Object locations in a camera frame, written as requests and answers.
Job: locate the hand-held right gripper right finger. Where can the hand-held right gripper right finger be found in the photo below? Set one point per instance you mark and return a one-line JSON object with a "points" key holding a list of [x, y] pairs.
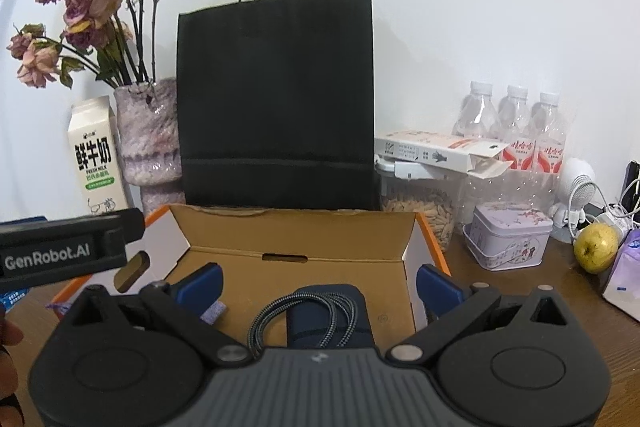
{"points": [[437, 292]]}

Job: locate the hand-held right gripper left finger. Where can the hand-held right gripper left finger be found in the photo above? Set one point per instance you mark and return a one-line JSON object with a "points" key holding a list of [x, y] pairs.
{"points": [[200, 289]]}

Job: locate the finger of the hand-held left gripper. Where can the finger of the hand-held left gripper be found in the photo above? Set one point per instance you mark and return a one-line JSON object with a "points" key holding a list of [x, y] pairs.
{"points": [[134, 227]]}

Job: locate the orange cardboard box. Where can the orange cardboard box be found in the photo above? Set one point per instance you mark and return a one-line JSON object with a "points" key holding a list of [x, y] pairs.
{"points": [[300, 232]]}

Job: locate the navy zip case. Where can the navy zip case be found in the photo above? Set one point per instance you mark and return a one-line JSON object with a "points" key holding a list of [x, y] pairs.
{"points": [[312, 324]]}

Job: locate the person's left hand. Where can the person's left hand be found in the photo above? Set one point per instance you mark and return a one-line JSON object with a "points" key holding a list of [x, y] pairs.
{"points": [[9, 357]]}

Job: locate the blue printed bag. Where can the blue printed bag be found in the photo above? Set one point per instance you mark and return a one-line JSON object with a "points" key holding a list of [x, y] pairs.
{"points": [[11, 298]]}

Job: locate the white green milk carton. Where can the white green milk carton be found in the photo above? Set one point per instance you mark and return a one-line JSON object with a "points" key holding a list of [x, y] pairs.
{"points": [[95, 157]]}

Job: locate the clear jar of seeds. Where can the clear jar of seeds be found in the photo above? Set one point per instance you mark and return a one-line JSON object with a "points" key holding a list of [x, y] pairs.
{"points": [[420, 212]]}

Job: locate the pale floral tin box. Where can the pale floral tin box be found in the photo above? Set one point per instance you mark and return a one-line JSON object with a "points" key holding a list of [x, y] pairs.
{"points": [[505, 237]]}

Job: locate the pink textured vase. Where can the pink textured vase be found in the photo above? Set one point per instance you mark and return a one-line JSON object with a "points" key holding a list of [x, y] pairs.
{"points": [[150, 132]]}

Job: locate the flat white carton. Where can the flat white carton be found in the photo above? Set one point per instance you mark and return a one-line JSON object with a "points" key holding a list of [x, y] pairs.
{"points": [[425, 149]]}

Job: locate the green apple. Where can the green apple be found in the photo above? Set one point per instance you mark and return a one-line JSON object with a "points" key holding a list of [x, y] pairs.
{"points": [[595, 249]]}

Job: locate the white robot-shaped gadget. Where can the white robot-shaped gadget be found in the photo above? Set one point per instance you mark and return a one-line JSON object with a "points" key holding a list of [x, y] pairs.
{"points": [[575, 187]]}

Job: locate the black paper bag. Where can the black paper bag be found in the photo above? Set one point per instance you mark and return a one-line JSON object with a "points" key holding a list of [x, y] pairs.
{"points": [[275, 107]]}

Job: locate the purple tissue pack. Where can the purple tissue pack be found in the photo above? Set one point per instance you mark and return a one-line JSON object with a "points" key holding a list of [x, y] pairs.
{"points": [[625, 277]]}

